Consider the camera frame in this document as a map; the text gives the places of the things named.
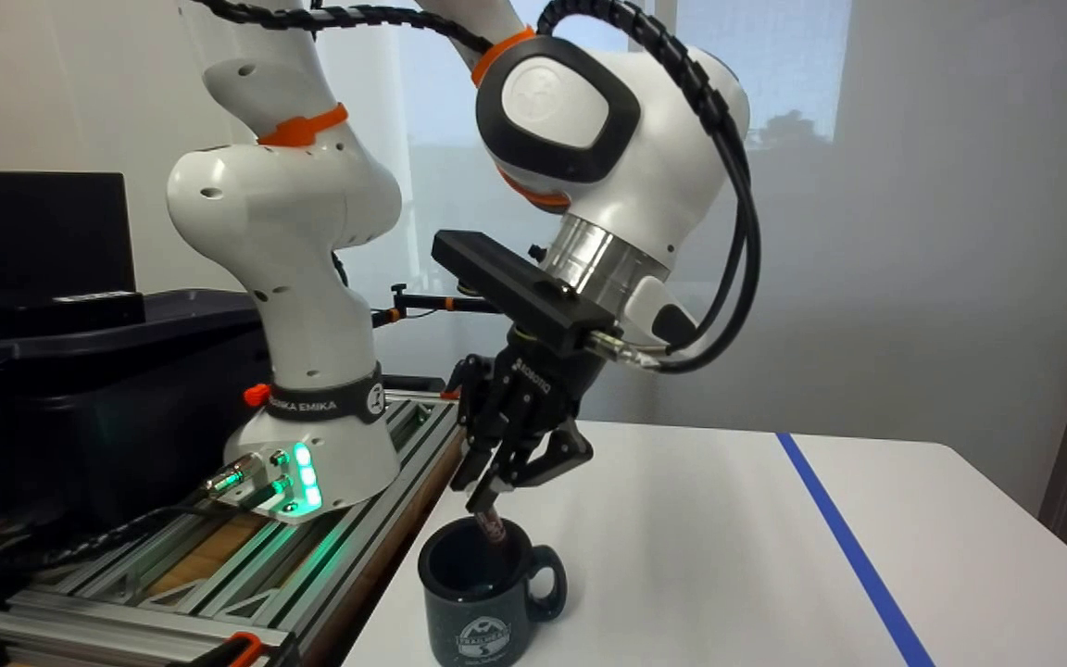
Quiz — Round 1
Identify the black braided cable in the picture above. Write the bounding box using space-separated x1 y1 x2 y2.
187 0 767 378

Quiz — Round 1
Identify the orange cable strap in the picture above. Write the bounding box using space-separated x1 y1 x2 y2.
468 21 542 94

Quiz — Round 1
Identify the orange and black clamp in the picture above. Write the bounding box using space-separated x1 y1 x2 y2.
221 630 270 667

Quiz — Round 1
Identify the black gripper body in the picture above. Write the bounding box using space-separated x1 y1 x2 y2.
448 320 600 436

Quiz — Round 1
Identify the black rod with orange joints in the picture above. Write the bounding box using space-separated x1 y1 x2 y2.
371 277 503 332

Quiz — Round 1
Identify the black equipment case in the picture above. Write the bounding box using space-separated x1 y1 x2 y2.
0 284 280 537

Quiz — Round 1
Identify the dark teal mug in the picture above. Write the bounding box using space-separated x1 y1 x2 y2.
413 513 571 667

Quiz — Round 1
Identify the black monitor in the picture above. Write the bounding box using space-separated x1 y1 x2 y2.
0 167 142 309

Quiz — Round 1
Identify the long blue tape strip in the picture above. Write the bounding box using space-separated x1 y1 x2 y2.
773 431 939 667

